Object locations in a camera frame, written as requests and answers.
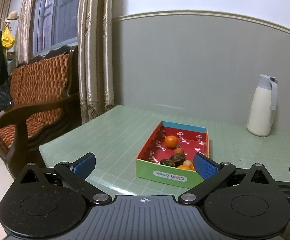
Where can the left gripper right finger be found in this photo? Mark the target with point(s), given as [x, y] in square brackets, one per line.
[213, 174]

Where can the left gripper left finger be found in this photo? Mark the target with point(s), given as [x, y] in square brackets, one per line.
[75, 174]

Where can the tan round longan fruit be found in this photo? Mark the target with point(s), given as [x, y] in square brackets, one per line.
[187, 163]

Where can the orange tangerine front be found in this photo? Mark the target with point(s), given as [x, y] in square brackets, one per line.
[184, 167]

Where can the dark rotten fruit front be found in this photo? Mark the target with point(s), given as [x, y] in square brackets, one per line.
[178, 159]

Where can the dark rotten fruit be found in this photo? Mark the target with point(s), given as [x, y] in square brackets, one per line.
[178, 159]
[167, 162]

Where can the red-orange carrot piece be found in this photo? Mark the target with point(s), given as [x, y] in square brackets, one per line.
[179, 150]

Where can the orange tangerine back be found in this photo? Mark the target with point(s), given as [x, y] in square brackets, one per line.
[171, 141]

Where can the dark rotten fruit back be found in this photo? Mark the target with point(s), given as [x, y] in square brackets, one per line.
[167, 162]

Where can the colourful cardboard box tray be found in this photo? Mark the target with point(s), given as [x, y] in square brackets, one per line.
[193, 139]

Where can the green grid tablecloth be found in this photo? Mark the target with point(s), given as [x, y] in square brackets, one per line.
[117, 136]

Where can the cream thermos jug grey lid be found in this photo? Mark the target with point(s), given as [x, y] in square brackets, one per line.
[263, 107]

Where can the wooden sofa orange cushion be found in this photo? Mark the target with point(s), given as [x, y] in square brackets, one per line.
[45, 105]

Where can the yellow bag hanging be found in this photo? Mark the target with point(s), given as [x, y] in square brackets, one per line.
[7, 38]

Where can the straw hat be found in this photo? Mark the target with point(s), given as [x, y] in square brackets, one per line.
[13, 16]

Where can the beige satin curtain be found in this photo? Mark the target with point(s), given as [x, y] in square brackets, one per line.
[94, 41]

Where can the window with dark frame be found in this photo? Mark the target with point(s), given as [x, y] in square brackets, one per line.
[55, 24]

